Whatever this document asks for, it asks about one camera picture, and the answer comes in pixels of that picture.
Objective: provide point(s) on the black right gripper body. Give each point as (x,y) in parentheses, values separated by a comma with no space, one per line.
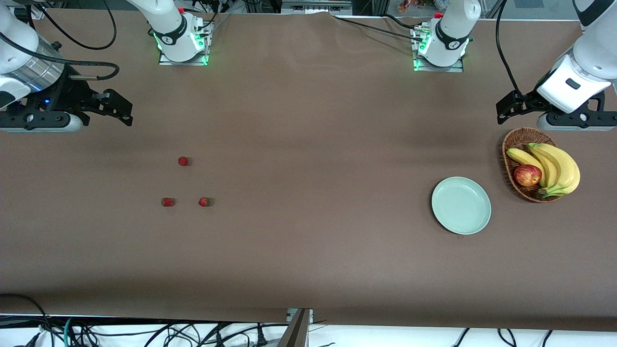
(72,94)

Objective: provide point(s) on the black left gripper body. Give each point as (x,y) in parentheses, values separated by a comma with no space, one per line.
(529,100)

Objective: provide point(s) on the red strawberry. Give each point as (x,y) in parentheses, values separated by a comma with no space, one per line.
(204,202)
(167,202)
(183,161)

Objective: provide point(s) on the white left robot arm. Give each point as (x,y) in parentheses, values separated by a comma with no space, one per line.
(593,53)

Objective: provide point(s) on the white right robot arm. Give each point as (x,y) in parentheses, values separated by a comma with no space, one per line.
(168,29)

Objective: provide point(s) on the pale green round plate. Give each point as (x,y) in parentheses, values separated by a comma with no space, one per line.
(460,205)

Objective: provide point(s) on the brown wicker basket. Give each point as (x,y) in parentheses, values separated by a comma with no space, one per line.
(518,138)

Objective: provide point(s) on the red apple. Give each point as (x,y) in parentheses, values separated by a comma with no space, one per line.
(527,175)

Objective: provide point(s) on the yellow banana bunch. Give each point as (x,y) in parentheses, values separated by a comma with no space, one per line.
(564,168)

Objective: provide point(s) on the colourful toy pile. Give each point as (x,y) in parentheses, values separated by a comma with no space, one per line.
(419,5)

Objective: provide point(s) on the brown table cloth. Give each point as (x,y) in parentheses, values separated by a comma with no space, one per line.
(308,144)

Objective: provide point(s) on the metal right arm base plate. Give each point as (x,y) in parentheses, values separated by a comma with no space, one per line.
(183,60)

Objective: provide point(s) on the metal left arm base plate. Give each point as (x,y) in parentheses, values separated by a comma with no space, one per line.
(438,68)

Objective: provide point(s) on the aluminium profile frame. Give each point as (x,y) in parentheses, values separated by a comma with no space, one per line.
(315,6)

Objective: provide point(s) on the brown wooden post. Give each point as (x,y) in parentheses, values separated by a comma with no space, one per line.
(295,332)

